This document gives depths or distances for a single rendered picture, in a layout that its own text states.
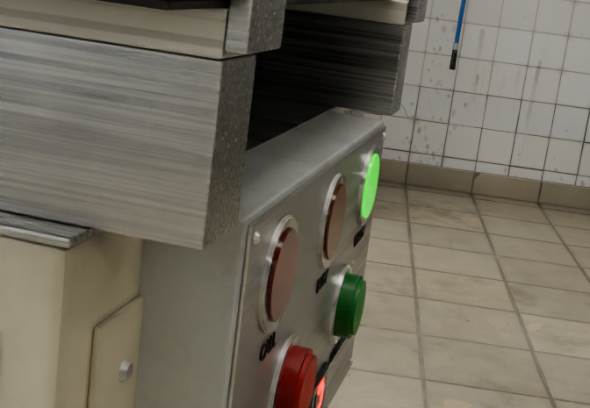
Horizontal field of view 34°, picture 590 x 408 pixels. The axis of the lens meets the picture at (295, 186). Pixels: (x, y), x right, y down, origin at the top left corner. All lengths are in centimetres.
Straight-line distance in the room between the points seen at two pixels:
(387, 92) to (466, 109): 391
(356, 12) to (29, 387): 31
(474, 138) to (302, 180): 411
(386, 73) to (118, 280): 27
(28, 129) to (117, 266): 5
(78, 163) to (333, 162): 16
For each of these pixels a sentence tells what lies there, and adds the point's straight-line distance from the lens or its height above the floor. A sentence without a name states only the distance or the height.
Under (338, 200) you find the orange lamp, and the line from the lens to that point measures 39.
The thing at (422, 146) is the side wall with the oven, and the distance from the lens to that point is 444.
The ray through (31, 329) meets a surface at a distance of 26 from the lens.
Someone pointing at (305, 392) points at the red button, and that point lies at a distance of 37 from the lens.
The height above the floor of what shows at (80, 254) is 83.
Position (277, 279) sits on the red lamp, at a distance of 32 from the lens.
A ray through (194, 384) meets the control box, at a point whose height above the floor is 79.
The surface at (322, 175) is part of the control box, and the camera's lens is 37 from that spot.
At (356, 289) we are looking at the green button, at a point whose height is 77.
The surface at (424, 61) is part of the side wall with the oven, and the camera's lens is 439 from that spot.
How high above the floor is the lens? 91
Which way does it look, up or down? 13 degrees down
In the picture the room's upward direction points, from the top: 7 degrees clockwise
